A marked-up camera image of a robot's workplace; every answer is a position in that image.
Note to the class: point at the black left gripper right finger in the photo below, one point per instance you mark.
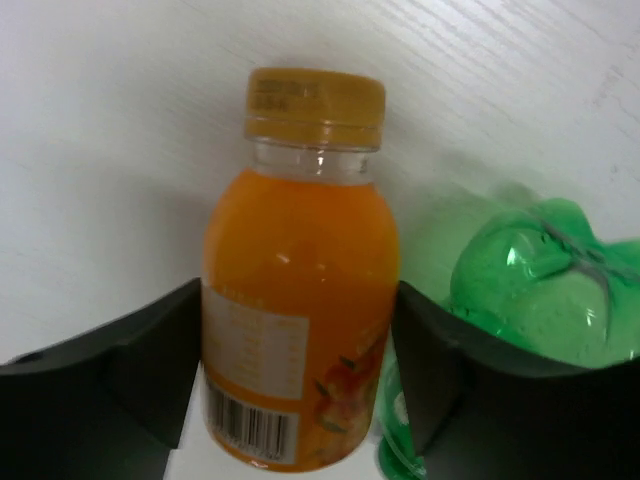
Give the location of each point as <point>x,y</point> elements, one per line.
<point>481,408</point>

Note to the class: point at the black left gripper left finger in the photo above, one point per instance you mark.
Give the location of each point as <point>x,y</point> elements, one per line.
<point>110,403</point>

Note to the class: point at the green plastic soda bottle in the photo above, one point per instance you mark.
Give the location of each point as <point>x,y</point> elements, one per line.
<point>538,279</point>

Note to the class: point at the orange juice bottle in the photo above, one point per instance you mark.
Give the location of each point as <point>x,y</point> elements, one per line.
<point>299,275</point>

